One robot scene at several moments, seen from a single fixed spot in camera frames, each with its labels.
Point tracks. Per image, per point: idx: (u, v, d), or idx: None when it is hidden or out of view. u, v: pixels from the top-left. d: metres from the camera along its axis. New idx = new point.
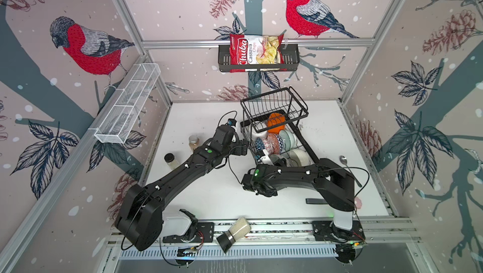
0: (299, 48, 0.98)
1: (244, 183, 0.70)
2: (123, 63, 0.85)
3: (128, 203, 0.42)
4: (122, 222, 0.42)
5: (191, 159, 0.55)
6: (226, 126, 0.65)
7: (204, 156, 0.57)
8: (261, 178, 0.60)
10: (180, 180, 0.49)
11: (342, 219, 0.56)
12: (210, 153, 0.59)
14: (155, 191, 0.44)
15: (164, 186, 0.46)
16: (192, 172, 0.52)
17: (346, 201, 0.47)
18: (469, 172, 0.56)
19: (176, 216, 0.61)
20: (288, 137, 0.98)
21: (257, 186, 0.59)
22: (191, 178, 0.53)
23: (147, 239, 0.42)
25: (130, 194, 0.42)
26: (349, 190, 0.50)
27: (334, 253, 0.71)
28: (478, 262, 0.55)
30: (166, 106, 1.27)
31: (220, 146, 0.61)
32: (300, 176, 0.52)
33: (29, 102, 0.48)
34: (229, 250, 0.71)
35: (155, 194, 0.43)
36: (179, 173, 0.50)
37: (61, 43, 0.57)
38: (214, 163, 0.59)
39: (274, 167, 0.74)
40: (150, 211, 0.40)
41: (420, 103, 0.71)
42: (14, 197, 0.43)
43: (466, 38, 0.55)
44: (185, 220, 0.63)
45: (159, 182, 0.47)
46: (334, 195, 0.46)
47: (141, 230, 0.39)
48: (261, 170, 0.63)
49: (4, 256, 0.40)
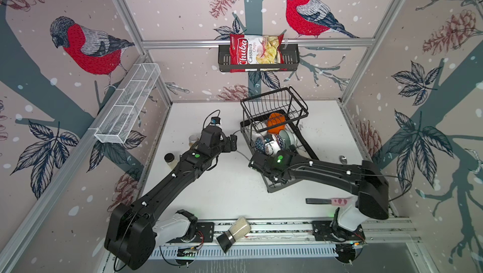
0: (299, 48, 0.98)
1: (257, 165, 0.61)
2: (123, 63, 0.85)
3: (116, 224, 0.42)
4: (114, 243, 0.41)
5: (178, 167, 0.53)
6: (213, 126, 0.63)
7: (191, 162, 0.55)
8: (286, 166, 0.55)
10: (166, 193, 0.47)
11: (345, 221, 0.58)
12: (199, 158, 0.57)
14: (142, 208, 0.42)
15: (151, 201, 0.44)
16: (180, 180, 0.50)
17: (384, 211, 0.44)
18: (469, 172, 0.56)
19: (170, 222, 0.58)
20: (288, 137, 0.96)
21: (276, 172, 0.55)
22: (180, 187, 0.51)
23: (141, 256, 0.41)
25: (114, 214, 0.40)
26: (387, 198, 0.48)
27: (334, 253, 0.71)
28: (478, 263, 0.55)
30: (166, 106, 1.27)
31: (210, 147, 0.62)
32: (338, 175, 0.47)
33: (29, 102, 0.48)
34: (229, 250, 0.71)
35: (143, 211, 0.42)
36: (166, 185, 0.48)
37: (61, 42, 0.57)
38: (204, 167, 0.59)
39: (302, 157, 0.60)
40: (139, 229, 0.38)
41: (420, 103, 0.71)
42: (14, 197, 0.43)
43: (465, 38, 0.55)
44: (182, 222, 0.62)
45: (145, 197, 0.45)
46: (375, 203, 0.42)
47: (133, 250, 0.38)
48: (285, 156, 0.57)
49: (4, 256, 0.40)
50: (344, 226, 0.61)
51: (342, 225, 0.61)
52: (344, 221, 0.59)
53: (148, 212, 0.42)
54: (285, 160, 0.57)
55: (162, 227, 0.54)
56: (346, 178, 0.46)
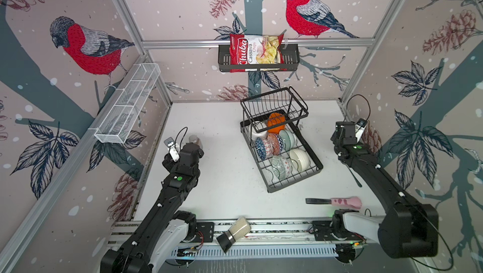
0: (299, 48, 0.98)
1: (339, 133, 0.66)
2: (123, 63, 0.85)
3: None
4: None
5: (163, 196, 0.52)
6: (192, 144, 0.64)
7: (175, 187, 0.55)
8: (355, 153, 0.59)
10: (156, 225, 0.46)
11: (350, 220, 0.61)
12: (182, 182, 0.57)
14: (133, 248, 0.41)
15: (141, 238, 0.43)
16: (169, 208, 0.51)
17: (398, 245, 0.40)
18: (469, 172, 0.56)
19: (166, 240, 0.55)
20: (288, 137, 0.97)
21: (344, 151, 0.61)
22: (170, 214, 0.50)
23: None
25: (104, 261, 0.39)
26: (416, 245, 0.40)
27: (334, 253, 0.71)
28: (477, 262, 0.55)
30: (166, 106, 1.27)
31: (194, 166, 0.63)
32: (387, 187, 0.47)
33: (29, 102, 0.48)
34: (229, 250, 0.71)
35: (135, 250, 0.41)
36: (155, 216, 0.47)
37: (61, 43, 0.57)
38: (190, 188, 0.60)
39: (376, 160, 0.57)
40: (135, 270, 0.38)
41: (420, 103, 0.71)
42: (14, 197, 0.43)
43: (465, 38, 0.55)
44: (180, 229, 0.61)
45: (134, 236, 0.43)
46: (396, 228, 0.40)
47: None
48: (363, 150, 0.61)
49: (4, 256, 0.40)
50: (345, 219, 0.63)
51: (343, 218, 0.64)
52: (350, 218, 0.62)
53: (141, 251, 0.41)
54: (360, 153, 0.60)
55: (158, 251, 0.51)
56: (391, 195, 0.45)
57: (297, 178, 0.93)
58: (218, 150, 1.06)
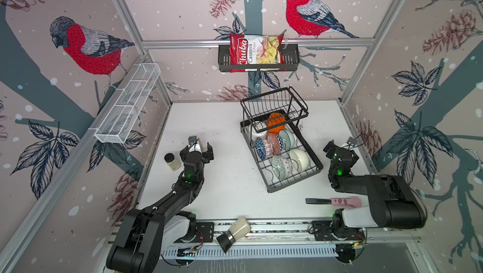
0: (299, 48, 0.98)
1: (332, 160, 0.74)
2: (123, 63, 0.85)
3: (127, 229, 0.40)
4: (120, 254, 0.40)
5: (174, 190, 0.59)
6: (195, 153, 0.67)
7: (185, 187, 0.63)
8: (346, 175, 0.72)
10: (172, 201, 0.53)
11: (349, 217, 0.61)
12: (192, 184, 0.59)
14: (154, 210, 0.47)
15: (161, 206, 0.49)
16: (182, 195, 0.58)
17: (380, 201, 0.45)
18: (469, 172, 0.56)
19: (172, 226, 0.58)
20: (288, 137, 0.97)
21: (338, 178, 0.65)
22: (182, 202, 0.59)
23: (149, 263, 0.42)
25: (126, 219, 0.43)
26: (403, 209, 0.44)
27: (334, 253, 0.71)
28: (478, 263, 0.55)
30: (166, 106, 1.27)
31: (199, 171, 0.71)
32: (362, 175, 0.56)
33: (29, 102, 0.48)
34: (229, 250, 0.71)
35: (156, 212, 0.47)
36: (169, 198, 0.54)
37: (61, 42, 0.57)
38: (196, 193, 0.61)
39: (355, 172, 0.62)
40: (154, 224, 0.42)
41: (420, 103, 0.71)
42: (14, 197, 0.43)
43: (465, 38, 0.55)
44: (181, 223, 0.62)
45: (156, 204, 0.50)
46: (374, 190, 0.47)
47: (146, 248, 0.40)
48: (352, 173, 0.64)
49: (4, 257, 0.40)
50: (343, 216, 0.64)
51: (343, 215, 0.64)
52: (349, 214, 0.61)
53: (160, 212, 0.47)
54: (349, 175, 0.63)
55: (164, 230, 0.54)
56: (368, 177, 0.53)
57: (297, 178, 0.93)
58: (218, 150, 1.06)
